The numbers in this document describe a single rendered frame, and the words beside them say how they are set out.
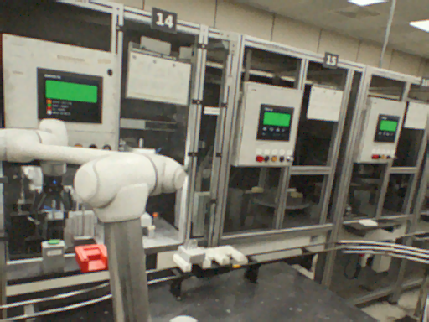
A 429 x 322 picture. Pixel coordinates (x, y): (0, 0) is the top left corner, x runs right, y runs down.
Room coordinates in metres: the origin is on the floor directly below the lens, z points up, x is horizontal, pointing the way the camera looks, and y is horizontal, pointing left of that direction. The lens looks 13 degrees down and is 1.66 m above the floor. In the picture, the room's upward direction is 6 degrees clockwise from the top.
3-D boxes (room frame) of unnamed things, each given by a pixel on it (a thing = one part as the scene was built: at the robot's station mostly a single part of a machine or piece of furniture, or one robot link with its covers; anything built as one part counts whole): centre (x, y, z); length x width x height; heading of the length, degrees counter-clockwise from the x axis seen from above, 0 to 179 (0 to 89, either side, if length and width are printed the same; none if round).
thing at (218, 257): (1.77, 0.02, 0.84); 0.36 x 0.14 x 0.10; 123
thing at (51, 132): (1.37, 0.68, 1.46); 0.13 x 0.11 x 0.16; 148
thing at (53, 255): (1.39, 0.68, 0.97); 0.08 x 0.08 x 0.12; 33
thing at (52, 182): (1.38, 0.68, 1.28); 0.08 x 0.07 x 0.09; 123
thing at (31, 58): (1.59, 0.75, 1.60); 0.42 x 0.29 x 0.46; 123
